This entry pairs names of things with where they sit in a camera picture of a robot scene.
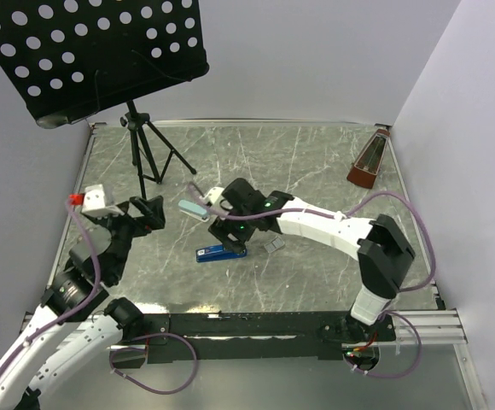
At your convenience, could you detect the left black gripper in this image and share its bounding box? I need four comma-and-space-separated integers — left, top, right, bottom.
90, 194, 165, 280

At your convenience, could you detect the staple strip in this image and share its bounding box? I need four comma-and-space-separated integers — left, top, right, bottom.
265, 237, 285, 254

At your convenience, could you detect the blue black stapler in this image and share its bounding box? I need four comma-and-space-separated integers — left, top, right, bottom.
195, 244, 248, 263

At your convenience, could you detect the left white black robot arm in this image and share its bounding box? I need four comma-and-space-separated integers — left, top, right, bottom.
0, 194, 166, 409

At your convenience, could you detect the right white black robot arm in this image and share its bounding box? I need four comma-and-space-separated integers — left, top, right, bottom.
201, 178, 416, 340

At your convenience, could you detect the light blue white stapler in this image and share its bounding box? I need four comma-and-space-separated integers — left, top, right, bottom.
178, 199, 210, 222

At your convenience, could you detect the brown wooden metronome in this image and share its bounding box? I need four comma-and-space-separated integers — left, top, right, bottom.
346, 128, 390, 190

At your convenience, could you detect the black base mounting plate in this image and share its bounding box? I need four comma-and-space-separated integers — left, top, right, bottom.
109, 311, 396, 369

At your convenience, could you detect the black music stand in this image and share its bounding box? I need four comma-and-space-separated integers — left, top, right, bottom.
0, 0, 211, 200

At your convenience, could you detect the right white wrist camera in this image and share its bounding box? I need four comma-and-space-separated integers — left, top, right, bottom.
202, 186, 229, 214

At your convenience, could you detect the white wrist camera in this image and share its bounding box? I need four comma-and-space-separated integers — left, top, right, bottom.
67, 184, 125, 218
202, 186, 229, 214

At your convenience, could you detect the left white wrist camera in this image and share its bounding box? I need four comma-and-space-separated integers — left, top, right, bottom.
67, 184, 125, 218

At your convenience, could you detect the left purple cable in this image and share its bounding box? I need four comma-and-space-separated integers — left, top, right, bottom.
0, 200, 103, 398

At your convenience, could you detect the aluminium frame rail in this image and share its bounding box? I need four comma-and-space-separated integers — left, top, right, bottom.
393, 310, 468, 345

